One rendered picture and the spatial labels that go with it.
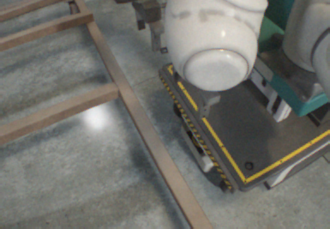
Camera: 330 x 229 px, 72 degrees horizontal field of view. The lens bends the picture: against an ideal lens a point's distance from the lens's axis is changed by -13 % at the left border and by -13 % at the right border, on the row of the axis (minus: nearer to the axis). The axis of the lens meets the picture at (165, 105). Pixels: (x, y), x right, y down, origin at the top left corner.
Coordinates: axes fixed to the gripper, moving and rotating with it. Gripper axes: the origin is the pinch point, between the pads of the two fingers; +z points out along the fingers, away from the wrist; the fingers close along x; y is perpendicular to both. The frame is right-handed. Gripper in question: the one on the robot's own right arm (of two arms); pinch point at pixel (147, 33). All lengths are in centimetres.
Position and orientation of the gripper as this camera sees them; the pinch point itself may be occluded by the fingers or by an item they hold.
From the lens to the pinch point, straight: 84.2
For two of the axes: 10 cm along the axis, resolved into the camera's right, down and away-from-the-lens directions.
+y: 9.1, -3.4, 2.4
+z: 0.3, 6.3, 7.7
